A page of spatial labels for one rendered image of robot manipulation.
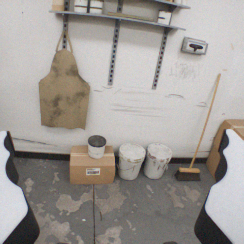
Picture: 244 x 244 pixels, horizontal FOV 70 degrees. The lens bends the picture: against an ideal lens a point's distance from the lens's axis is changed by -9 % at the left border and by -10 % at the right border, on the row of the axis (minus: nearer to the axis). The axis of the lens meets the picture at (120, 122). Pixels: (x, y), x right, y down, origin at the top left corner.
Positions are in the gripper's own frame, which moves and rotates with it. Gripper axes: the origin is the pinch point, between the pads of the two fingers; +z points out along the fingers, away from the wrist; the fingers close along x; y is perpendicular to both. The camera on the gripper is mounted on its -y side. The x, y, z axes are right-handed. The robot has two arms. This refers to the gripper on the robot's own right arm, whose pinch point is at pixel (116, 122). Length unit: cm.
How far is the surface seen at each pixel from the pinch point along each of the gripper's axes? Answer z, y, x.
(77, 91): 174, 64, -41
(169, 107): 189, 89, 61
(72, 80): 173, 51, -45
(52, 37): 176, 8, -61
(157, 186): 146, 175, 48
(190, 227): 90, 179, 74
